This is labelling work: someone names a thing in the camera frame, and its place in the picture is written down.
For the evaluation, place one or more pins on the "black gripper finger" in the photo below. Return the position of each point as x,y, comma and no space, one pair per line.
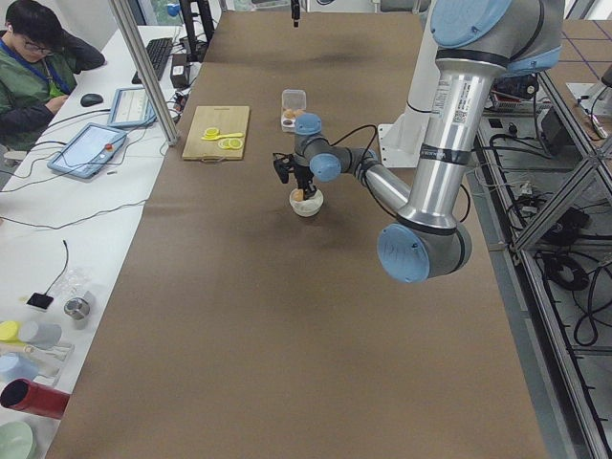
295,12

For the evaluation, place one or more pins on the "grey cup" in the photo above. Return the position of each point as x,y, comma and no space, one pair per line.
41,335

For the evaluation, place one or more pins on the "small black square pad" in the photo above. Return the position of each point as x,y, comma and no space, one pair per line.
40,301

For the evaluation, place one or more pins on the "clear plastic egg box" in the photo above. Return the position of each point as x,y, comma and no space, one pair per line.
293,105

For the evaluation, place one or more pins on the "black keyboard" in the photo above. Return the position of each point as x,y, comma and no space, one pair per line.
159,51

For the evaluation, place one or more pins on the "wooden cutting board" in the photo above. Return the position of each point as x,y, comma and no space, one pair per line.
228,119

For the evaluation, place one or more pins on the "yellow plastic knife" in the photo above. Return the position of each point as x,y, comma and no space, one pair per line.
218,137

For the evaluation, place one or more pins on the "aluminium frame post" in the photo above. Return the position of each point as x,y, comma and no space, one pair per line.
133,40

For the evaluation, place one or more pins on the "steel cup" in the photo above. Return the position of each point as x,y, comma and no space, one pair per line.
79,309

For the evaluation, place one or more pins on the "lemon slice single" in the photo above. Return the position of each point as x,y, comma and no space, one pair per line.
211,133

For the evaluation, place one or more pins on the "lemon slice stack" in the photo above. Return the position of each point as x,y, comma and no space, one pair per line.
230,144

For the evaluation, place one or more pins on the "teach pendant tablet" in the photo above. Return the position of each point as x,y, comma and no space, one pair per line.
88,151
131,108

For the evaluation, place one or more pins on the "green bowl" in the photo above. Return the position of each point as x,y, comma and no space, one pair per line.
17,441

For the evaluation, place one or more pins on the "red thermos bottle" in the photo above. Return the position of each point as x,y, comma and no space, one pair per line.
34,398

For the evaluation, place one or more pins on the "white bowl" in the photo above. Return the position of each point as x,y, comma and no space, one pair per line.
307,207

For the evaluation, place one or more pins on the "yellow cup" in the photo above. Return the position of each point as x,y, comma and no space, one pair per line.
9,331

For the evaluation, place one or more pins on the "near teach pendant tablet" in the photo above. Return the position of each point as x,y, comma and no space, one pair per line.
88,151

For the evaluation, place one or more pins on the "far teach pendant tablet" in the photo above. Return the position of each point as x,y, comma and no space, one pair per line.
131,108

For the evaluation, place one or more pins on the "seated person green jacket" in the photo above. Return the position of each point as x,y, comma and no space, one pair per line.
39,64

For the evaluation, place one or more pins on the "light blue cup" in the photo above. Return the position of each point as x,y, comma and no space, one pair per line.
15,366

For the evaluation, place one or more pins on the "black computer mouse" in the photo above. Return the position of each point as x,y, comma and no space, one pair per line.
91,99

